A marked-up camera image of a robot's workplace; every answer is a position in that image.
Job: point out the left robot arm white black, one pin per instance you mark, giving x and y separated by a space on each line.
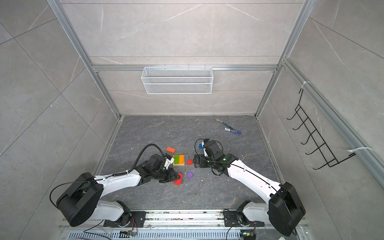
82 199

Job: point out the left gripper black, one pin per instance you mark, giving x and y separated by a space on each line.
171 177

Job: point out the natural wood block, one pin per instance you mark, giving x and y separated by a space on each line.
178 165

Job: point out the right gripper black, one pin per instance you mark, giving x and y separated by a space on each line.
196 162

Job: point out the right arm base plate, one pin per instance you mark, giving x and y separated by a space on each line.
234 219

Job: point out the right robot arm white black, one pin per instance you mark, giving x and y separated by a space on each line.
284 209

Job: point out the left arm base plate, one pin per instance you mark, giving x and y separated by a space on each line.
136 219

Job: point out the orange-red wood block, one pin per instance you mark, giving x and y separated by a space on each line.
170 150

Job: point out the yellow-orange wood block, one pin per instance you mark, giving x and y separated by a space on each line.
181 159

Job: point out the red arch wood block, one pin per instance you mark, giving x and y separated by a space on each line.
178 182

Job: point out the green rectangular block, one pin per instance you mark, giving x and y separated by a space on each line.
176 159

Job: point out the white wire mesh basket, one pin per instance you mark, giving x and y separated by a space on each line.
177 80

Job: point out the black wire hook rack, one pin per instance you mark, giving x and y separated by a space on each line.
316 137

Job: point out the blue marker pen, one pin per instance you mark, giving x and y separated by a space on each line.
233 131

